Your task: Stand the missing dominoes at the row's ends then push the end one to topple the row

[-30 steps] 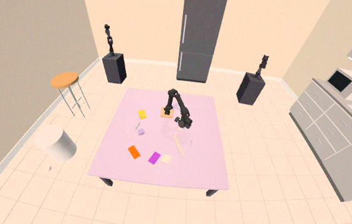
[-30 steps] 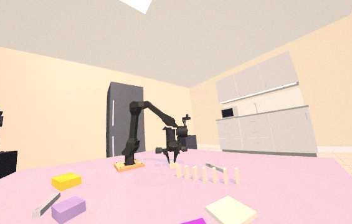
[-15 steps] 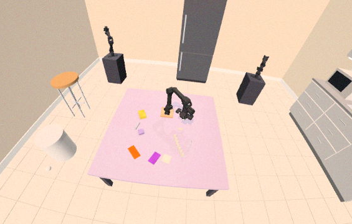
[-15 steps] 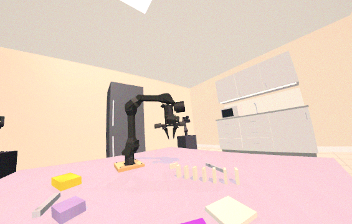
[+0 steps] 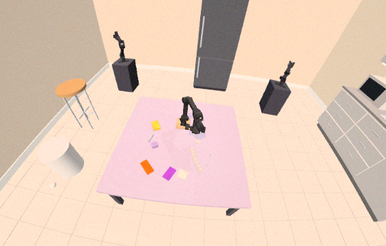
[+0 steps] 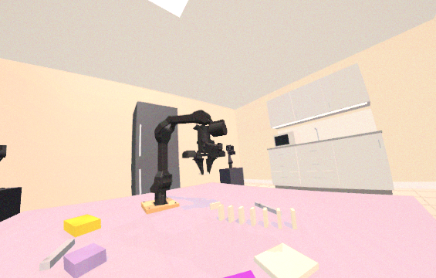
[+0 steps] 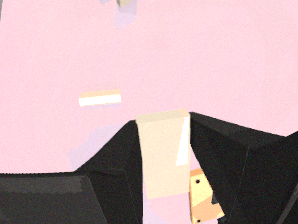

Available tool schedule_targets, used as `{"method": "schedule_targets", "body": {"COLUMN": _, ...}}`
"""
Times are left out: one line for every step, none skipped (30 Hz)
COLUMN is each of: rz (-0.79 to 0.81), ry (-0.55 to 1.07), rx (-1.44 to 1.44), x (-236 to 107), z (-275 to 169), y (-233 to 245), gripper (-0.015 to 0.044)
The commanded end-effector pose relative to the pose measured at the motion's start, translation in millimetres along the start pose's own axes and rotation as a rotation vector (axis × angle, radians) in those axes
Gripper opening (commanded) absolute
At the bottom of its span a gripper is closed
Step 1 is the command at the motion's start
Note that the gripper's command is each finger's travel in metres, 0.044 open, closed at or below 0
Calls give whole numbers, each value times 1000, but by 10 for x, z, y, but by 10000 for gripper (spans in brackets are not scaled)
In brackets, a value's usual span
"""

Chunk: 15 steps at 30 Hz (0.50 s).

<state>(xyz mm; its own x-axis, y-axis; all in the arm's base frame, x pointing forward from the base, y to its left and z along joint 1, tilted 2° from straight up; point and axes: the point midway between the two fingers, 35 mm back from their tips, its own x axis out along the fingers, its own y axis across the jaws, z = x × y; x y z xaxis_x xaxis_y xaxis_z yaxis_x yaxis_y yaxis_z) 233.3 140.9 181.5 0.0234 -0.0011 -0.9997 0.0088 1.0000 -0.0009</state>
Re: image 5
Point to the yellow rectangular block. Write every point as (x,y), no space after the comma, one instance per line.
(155,125)

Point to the orange flat bar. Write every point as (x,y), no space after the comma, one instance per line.
(147,167)

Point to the purple flat rectangular block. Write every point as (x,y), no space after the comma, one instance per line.
(169,173)

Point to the pale purple block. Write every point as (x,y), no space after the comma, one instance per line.
(154,144)

